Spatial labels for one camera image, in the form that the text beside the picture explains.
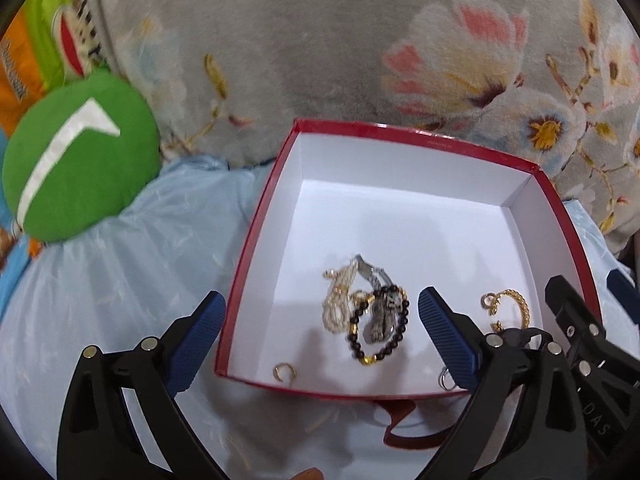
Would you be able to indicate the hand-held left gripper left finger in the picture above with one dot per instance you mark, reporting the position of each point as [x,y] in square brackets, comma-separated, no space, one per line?
[200,340]

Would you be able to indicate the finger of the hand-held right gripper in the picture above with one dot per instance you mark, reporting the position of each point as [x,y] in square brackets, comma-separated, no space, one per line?
[622,292]
[570,310]

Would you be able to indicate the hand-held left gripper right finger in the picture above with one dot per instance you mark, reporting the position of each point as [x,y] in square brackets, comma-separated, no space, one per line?
[445,330]

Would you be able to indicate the silver watch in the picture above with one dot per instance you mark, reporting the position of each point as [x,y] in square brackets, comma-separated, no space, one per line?
[375,330]

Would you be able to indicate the red cardboard box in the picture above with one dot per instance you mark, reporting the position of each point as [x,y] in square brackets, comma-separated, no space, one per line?
[400,220]

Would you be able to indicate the person's left hand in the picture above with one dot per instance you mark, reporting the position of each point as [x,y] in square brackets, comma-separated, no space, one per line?
[305,475]

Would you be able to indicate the green round cushion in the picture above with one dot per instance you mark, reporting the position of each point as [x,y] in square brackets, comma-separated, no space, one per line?
[110,170]

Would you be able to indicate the grey floral blanket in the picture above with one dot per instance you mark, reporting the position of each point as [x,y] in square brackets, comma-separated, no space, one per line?
[325,35]

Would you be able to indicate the colourful printed blanket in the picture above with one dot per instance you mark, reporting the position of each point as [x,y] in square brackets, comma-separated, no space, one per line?
[30,60]

